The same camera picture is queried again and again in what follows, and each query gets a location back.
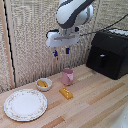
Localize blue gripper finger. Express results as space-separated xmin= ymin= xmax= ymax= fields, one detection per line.
xmin=65 ymin=47 xmax=71 ymax=55
xmin=53 ymin=48 xmax=59 ymax=58

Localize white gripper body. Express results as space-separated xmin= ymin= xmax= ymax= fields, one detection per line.
xmin=45 ymin=27 xmax=81 ymax=49

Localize white bowl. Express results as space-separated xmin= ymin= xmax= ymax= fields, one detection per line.
xmin=35 ymin=77 xmax=53 ymax=92

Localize hot dog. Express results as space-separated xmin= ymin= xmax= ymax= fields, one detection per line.
xmin=36 ymin=79 xmax=49 ymax=89

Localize white plate with patterned rim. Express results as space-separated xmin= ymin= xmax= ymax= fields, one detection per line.
xmin=3 ymin=88 xmax=49 ymax=122

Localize pink mug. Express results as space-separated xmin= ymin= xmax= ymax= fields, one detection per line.
xmin=61 ymin=68 xmax=75 ymax=87

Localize black box appliance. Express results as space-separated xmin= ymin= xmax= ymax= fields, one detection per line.
xmin=85 ymin=29 xmax=128 ymax=81

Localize yellow butter block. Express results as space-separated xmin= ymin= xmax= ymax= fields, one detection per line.
xmin=59 ymin=87 xmax=74 ymax=101

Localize black cable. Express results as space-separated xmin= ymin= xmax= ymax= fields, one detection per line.
xmin=79 ymin=13 xmax=128 ymax=37

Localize wooden vertical post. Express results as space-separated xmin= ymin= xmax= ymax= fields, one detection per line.
xmin=0 ymin=0 xmax=16 ymax=90

